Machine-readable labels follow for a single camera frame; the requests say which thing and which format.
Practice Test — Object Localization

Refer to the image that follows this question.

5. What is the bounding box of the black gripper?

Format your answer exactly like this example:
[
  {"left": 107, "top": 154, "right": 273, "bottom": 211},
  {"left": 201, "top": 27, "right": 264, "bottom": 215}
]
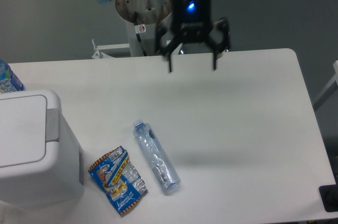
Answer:
[{"left": 155, "top": 0, "right": 231, "bottom": 73}]

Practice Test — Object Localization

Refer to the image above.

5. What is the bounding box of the white trash can lid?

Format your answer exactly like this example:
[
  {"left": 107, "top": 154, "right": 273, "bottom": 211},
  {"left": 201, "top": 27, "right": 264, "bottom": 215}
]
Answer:
[{"left": 1, "top": 93, "right": 61, "bottom": 168}]

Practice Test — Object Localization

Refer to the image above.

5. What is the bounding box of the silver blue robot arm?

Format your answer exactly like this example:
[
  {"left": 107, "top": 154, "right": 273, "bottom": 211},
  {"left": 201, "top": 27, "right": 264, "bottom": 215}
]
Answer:
[{"left": 97, "top": 0, "right": 230, "bottom": 68}]

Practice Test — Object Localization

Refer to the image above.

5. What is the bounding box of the white trash can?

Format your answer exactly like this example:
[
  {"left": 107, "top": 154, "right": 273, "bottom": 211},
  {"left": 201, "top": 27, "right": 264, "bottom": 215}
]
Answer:
[{"left": 1, "top": 89, "right": 84, "bottom": 208}]

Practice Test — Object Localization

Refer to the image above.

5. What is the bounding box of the clear plastic water bottle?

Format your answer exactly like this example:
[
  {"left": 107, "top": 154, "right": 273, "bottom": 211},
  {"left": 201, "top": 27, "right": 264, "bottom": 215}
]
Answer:
[{"left": 133, "top": 120, "right": 181, "bottom": 195}]

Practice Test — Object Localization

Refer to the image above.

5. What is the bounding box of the blue crumpled snack wrapper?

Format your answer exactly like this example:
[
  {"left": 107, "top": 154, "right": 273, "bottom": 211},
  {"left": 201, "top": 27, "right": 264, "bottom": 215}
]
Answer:
[{"left": 88, "top": 146, "right": 148, "bottom": 216}]

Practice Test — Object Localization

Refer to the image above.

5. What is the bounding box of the blue labelled bottle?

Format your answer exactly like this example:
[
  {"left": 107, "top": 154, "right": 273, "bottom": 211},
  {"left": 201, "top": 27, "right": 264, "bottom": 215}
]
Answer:
[{"left": 1, "top": 60, "right": 25, "bottom": 94}]

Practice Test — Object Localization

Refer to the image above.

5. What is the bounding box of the black table clamp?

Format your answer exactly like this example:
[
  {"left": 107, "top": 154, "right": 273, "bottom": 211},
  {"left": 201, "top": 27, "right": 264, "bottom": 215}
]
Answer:
[{"left": 319, "top": 184, "right": 337, "bottom": 212}]

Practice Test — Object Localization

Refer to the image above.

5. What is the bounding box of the black cable on pedestal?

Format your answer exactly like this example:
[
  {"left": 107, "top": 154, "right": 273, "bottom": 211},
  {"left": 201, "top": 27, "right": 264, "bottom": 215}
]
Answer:
[{"left": 133, "top": 12, "right": 148, "bottom": 57}]

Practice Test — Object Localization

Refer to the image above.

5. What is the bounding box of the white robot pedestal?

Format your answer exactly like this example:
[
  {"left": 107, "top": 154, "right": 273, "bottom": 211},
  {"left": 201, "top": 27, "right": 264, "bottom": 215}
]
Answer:
[{"left": 115, "top": 0, "right": 172, "bottom": 52}]

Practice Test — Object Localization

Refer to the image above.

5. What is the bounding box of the white pedestal base frame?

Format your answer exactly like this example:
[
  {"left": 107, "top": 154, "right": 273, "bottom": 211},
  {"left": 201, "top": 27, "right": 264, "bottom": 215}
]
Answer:
[{"left": 91, "top": 39, "right": 158, "bottom": 59}]

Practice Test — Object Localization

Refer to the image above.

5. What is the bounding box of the white frame at right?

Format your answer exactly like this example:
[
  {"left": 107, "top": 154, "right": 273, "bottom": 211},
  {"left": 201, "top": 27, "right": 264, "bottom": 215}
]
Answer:
[{"left": 313, "top": 60, "right": 337, "bottom": 111}]

